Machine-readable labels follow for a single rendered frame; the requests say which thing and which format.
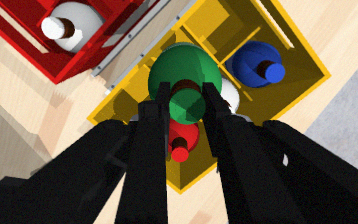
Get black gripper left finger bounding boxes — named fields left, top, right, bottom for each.
left=0, top=82, right=170, bottom=224

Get yellow crate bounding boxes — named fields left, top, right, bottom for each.
left=102, top=0, right=331, bottom=175

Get blue bottle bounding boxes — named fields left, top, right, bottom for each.
left=225, top=40, right=285, bottom=88

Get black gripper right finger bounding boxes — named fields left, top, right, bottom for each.
left=202, top=82, right=358, bottom=224

